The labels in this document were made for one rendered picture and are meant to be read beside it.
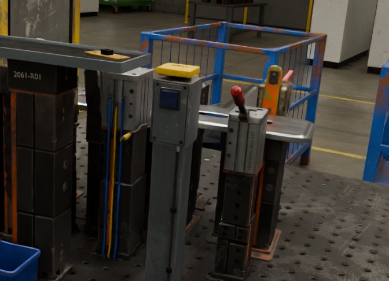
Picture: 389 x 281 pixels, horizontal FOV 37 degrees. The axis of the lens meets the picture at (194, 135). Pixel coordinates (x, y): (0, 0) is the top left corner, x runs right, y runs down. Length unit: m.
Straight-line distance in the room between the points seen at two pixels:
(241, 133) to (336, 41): 7.96
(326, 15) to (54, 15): 5.12
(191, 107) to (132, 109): 0.23
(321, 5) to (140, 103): 7.97
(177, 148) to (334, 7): 8.11
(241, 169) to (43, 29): 3.80
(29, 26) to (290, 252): 3.58
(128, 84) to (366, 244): 0.72
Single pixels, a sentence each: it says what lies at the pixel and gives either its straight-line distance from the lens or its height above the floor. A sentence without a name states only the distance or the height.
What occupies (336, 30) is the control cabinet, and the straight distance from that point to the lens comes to 9.05.
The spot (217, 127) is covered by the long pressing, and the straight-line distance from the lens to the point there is 1.26.
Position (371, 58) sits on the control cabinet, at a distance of 9.04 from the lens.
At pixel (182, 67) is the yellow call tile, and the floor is 1.16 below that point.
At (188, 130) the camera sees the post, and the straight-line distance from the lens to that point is 0.99.
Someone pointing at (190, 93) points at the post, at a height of 1.12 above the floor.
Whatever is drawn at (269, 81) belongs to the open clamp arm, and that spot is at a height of 1.07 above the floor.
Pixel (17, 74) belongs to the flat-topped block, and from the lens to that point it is 1.09.
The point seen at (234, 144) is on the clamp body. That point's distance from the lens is 1.14.
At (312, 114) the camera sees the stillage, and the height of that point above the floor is 0.38.
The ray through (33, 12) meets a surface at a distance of 4.70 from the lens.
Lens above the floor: 1.33
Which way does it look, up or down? 16 degrees down
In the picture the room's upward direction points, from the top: 5 degrees clockwise
